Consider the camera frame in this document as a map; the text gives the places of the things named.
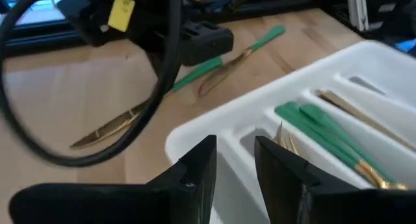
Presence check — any black metal table frame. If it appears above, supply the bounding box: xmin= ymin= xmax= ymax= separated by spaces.
xmin=0 ymin=0 xmax=361 ymax=58

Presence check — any yellow cable tag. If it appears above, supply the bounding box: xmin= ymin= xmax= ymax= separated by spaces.
xmin=107 ymin=0 xmax=136 ymax=32

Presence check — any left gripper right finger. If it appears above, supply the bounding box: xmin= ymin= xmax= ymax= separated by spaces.
xmin=254 ymin=135 xmax=416 ymax=224

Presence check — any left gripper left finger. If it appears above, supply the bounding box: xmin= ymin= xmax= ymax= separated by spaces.
xmin=9 ymin=134 xmax=218 ymax=224

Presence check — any green-handled gold knife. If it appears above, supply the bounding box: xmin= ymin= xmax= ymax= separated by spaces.
xmin=197 ymin=25 xmax=287 ymax=99
xmin=70 ymin=56 xmax=224 ymax=150
xmin=315 ymin=90 xmax=416 ymax=153

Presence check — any black looped gripper cable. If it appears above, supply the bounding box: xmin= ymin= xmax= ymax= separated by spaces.
xmin=0 ymin=0 xmax=183 ymax=168

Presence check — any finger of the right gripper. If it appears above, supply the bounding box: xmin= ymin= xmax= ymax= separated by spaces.
xmin=57 ymin=0 xmax=111 ymax=48
xmin=180 ymin=21 xmax=234 ymax=66

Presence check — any silver frame bracket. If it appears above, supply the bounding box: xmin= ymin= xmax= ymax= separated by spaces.
xmin=346 ymin=0 xmax=370 ymax=32

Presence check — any white plastic cutlery organizer tray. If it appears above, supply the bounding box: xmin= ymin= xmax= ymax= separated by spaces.
xmin=164 ymin=39 xmax=416 ymax=224

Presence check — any green-handled gold spoon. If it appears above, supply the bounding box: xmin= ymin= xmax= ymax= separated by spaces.
xmin=274 ymin=100 xmax=409 ymax=191
xmin=297 ymin=100 xmax=409 ymax=190

